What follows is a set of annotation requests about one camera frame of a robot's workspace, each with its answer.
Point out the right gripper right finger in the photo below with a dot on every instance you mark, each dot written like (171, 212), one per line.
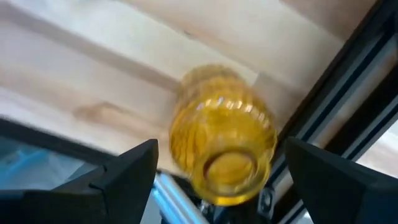
(342, 196)

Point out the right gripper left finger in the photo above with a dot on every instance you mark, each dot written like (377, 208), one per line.
(109, 202)

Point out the yellow ribbed glass vase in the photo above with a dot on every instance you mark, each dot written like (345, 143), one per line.
(224, 133)

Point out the silver metal bracket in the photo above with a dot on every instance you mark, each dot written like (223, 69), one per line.
(174, 199)

